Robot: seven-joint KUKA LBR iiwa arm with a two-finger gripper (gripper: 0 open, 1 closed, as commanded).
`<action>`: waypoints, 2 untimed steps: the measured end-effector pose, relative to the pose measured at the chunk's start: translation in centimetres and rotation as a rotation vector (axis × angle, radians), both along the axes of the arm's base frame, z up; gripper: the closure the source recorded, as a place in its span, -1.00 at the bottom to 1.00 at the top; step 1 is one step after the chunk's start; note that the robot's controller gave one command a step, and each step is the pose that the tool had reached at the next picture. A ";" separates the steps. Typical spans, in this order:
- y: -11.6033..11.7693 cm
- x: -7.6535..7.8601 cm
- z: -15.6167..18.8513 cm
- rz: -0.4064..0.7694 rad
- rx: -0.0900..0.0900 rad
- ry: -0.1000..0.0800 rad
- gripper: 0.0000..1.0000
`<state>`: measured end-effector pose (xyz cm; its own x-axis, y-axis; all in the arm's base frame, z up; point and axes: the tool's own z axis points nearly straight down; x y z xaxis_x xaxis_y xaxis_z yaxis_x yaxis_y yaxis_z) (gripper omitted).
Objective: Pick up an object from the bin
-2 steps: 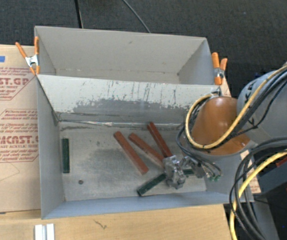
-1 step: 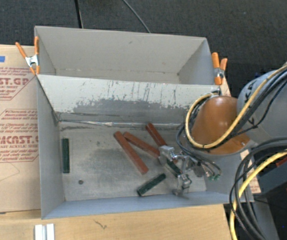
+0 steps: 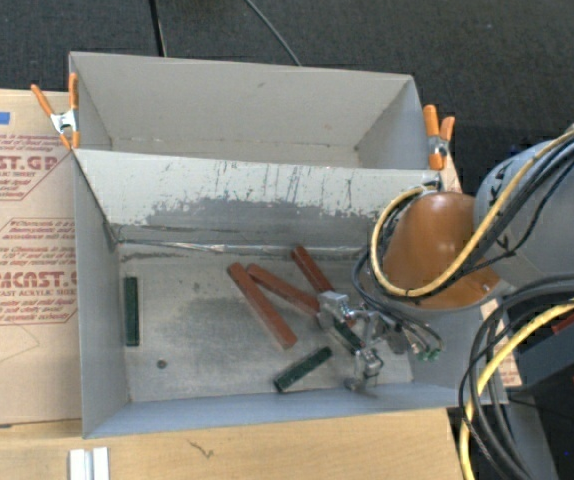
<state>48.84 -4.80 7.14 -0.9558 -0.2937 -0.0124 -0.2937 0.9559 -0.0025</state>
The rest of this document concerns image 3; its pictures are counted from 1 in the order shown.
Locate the brown cardboard board red print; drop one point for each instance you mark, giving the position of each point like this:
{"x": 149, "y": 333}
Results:
{"x": 27, "y": 358}

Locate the grey metal bin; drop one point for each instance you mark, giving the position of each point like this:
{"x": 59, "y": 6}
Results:
{"x": 207, "y": 318}

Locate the dark green flat block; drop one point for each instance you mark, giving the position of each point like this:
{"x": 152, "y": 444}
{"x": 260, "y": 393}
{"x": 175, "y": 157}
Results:
{"x": 132, "y": 310}
{"x": 302, "y": 369}
{"x": 348, "y": 335}

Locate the red-brown flat block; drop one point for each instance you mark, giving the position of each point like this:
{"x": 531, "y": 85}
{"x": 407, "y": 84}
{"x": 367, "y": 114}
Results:
{"x": 312, "y": 268}
{"x": 262, "y": 305}
{"x": 282, "y": 288}

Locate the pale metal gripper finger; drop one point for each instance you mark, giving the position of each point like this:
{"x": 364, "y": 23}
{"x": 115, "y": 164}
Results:
{"x": 368, "y": 363}
{"x": 332, "y": 302}

